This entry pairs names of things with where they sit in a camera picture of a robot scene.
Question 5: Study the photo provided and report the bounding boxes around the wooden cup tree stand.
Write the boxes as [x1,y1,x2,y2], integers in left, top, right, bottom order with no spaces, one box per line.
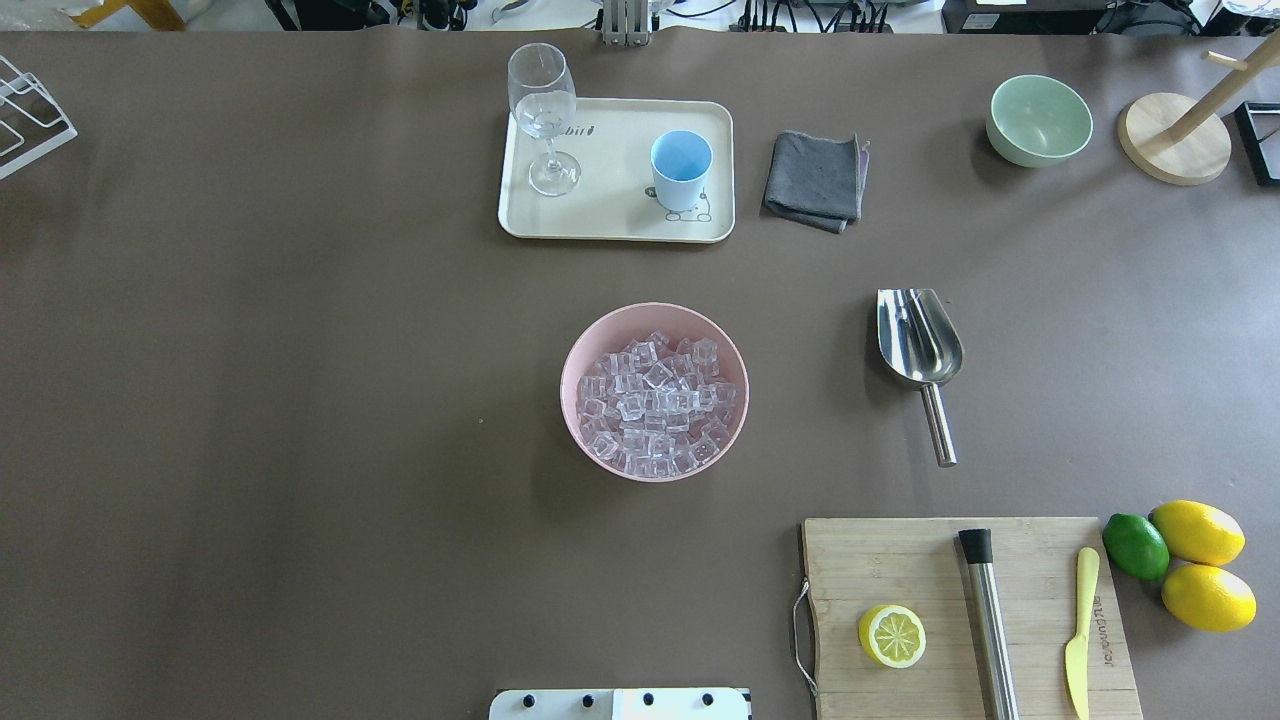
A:
[1116,35,1279,186]

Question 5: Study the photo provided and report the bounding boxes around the stainless steel ice scoop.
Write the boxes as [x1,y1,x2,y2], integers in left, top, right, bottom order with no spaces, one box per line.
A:
[876,288,964,468]

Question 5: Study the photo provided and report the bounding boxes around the pink bowl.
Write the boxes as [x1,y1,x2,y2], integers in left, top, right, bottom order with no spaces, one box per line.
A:
[559,302,750,482]

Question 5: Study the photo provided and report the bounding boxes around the clear wine glass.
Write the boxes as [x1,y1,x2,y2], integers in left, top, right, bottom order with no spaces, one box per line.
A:
[507,42,580,197]

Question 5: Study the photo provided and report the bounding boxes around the light blue cup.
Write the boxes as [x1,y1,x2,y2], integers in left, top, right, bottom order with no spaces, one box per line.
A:
[650,129,714,213]

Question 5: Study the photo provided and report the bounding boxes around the bamboo cutting board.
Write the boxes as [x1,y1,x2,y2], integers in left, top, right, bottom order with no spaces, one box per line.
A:
[801,518,1103,719]

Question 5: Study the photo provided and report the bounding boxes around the black frame tray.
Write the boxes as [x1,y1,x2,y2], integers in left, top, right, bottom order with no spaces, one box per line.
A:
[1233,101,1279,188]

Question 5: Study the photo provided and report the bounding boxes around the half lemon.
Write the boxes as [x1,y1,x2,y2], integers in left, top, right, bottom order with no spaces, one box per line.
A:
[858,603,927,669]

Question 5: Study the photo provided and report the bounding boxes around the cream serving tray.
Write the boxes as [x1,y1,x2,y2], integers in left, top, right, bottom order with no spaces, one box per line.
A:
[497,97,736,243]

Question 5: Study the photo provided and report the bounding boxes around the clear ice cubes pile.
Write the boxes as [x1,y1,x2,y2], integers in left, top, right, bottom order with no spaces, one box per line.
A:
[570,331,748,480]

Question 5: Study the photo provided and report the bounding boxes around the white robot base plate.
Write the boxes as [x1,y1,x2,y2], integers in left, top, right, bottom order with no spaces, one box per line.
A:
[488,687,753,719]

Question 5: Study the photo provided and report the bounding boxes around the folded grey cloth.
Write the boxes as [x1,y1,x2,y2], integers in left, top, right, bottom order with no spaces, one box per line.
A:
[763,131,870,234]

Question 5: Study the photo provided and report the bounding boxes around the upper whole yellow lemon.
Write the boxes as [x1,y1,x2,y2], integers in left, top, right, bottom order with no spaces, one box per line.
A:
[1148,498,1245,568]

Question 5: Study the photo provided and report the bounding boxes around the lower whole yellow lemon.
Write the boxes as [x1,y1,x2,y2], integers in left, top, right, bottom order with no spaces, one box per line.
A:
[1161,564,1257,632]

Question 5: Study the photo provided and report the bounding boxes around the whole yellow lemon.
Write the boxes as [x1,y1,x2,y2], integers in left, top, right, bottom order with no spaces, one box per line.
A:
[1148,498,1245,568]
[1161,564,1257,632]

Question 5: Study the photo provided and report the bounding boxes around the white wire rack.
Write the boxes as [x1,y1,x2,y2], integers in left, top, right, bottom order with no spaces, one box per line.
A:
[1,56,78,179]

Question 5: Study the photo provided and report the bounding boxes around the pale green bowl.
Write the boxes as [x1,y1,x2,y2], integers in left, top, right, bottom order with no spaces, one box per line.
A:
[986,76,1094,168]

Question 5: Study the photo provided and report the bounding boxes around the yellow plastic knife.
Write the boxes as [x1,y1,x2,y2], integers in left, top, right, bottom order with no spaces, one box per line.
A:
[1062,546,1100,719]

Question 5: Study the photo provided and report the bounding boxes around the green lime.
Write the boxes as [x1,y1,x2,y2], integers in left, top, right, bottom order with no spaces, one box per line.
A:
[1102,512,1171,582]

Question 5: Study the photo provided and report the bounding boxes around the steel muddler black tip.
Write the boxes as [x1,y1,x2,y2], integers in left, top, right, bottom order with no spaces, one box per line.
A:
[957,528,1021,719]

